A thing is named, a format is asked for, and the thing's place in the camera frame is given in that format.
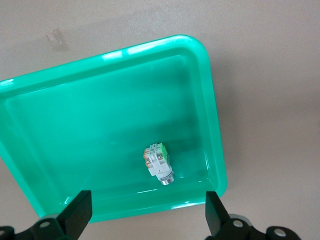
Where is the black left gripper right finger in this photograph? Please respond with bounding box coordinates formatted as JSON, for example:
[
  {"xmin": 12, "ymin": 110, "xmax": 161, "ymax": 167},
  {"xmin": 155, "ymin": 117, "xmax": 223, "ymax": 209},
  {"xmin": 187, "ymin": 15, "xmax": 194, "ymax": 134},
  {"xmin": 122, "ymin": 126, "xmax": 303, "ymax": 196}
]
[{"xmin": 204, "ymin": 191, "xmax": 252, "ymax": 240}]

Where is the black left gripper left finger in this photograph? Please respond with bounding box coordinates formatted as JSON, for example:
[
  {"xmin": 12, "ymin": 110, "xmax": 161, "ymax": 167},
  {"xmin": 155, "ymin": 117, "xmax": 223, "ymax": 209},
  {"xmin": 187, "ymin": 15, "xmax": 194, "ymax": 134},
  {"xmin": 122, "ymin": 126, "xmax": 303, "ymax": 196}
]
[{"xmin": 14, "ymin": 190, "xmax": 93, "ymax": 240}]

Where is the green push button switch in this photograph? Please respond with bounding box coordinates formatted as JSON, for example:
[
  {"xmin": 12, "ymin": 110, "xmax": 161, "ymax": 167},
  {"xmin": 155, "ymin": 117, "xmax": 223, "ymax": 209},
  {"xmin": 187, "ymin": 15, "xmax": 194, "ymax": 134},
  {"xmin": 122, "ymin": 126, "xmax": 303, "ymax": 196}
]
[{"xmin": 143, "ymin": 142, "xmax": 176, "ymax": 187}]

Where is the green rectangular plastic tray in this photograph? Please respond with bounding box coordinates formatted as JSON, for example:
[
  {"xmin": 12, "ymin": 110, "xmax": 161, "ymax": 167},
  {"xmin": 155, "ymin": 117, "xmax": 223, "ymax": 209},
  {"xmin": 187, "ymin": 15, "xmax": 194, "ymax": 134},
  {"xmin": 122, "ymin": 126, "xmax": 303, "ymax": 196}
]
[{"xmin": 0, "ymin": 34, "xmax": 229, "ymax": 224}]

